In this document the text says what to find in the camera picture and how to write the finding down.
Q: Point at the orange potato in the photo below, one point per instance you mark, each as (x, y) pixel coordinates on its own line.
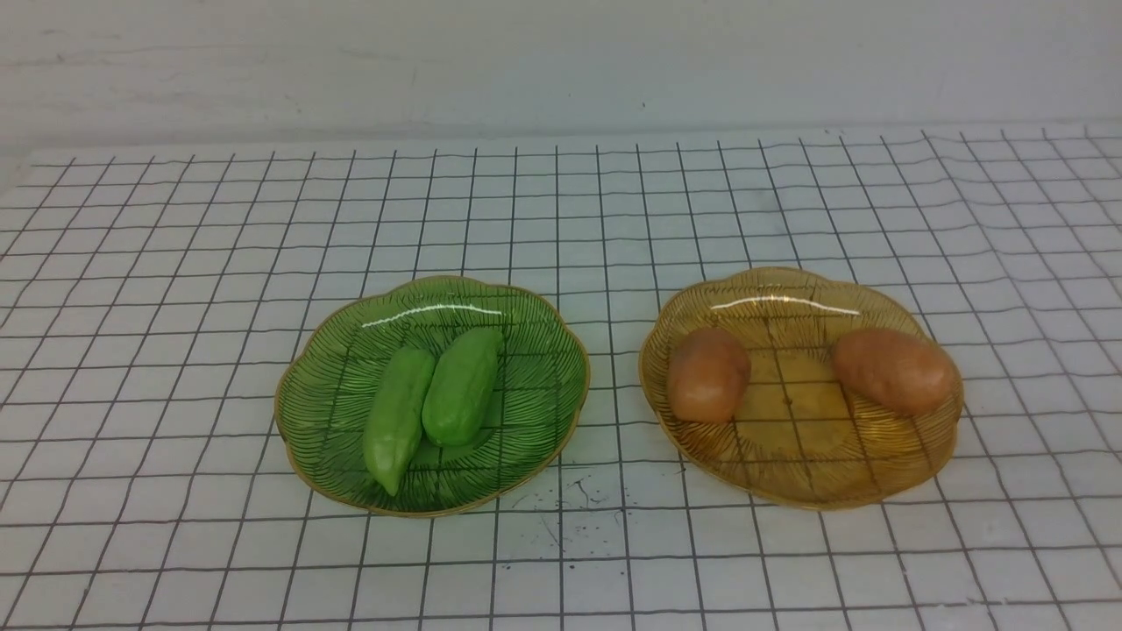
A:
(906, 374)
(708, 375)

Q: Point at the amber glass plate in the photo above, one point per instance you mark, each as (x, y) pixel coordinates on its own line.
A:
(799, 437)

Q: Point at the pointed green cucumber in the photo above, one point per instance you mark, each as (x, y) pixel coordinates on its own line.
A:
(393, 429)

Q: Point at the green glass plate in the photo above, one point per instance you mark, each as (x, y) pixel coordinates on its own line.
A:
(322, 402)

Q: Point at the blunt green cucumber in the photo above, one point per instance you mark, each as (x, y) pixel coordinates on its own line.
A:
(458, 397)

